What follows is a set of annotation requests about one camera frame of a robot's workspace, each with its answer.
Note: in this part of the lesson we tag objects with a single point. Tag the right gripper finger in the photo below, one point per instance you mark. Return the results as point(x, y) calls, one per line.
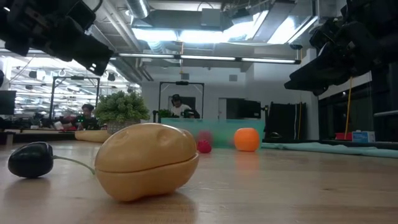
point(326, 76)

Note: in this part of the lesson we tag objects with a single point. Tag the smooth orange toy fruit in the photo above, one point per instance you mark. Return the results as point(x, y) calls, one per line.
point(246, 139)

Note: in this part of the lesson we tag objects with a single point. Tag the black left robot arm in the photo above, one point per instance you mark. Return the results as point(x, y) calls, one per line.
point(28, 21)

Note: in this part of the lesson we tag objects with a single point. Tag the yellow pole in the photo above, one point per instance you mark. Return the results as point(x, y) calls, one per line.
point(348, 109)

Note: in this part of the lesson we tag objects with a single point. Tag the black cabinet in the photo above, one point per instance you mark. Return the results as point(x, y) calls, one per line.
point(284, 121)

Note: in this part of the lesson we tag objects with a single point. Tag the red box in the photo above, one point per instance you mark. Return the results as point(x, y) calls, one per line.
point(343, 136)

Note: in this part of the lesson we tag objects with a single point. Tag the person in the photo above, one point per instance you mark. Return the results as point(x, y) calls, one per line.
point(179, 107)
point(86, 118)

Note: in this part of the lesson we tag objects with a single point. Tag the green potted plant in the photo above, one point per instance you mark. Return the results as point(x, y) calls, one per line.
point(121, 107)

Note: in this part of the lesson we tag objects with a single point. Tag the blue cardboard box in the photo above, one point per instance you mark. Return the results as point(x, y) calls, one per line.
point(363, 137)

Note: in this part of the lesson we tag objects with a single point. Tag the light blue cloth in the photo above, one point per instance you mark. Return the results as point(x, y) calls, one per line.
point(326, 148)

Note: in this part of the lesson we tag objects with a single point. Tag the black background monitor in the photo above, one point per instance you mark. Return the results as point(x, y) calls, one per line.
point(7, 102)

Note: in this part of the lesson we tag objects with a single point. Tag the black toy cherry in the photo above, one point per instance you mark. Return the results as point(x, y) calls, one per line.
point(31, 160)

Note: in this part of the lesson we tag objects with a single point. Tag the long ceiling light fixture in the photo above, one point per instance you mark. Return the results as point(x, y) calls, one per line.
point(205, 58)

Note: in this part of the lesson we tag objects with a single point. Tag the tan toy potato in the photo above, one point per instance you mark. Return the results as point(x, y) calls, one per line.
point(146, 161)

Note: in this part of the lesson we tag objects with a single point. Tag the red toy raspberry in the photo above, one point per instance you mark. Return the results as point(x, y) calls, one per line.
point(204, 146)

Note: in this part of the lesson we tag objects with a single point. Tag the black background rig frame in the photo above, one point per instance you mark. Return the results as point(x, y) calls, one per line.
point(181, 83)

